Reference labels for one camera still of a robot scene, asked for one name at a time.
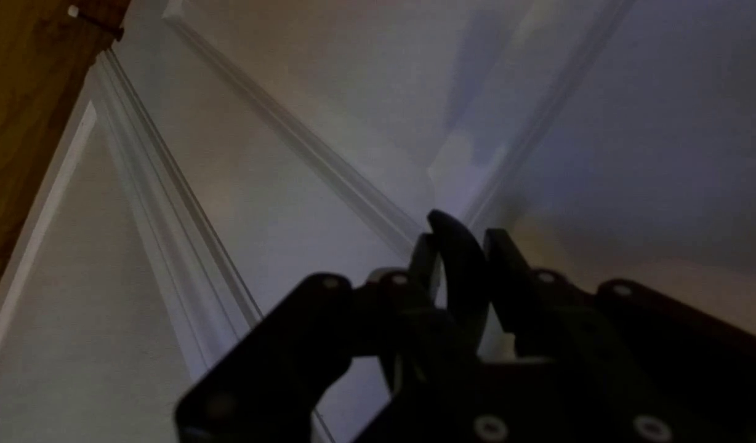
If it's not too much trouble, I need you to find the black lever door handle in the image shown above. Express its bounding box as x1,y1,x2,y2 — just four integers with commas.
425,206,488,352

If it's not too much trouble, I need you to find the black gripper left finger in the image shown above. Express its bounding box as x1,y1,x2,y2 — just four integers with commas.
174,232,478,443

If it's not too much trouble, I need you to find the white panelled door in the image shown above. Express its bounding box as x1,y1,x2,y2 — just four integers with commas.
103,0,756,443

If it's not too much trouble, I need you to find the white baseboard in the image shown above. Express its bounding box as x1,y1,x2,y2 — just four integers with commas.
0,96,102,384

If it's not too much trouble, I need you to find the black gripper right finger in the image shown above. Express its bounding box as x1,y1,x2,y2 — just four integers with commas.
481,225,756,443

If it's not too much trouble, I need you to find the white door frame trim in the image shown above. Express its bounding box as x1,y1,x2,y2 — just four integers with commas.
87,47,266,388

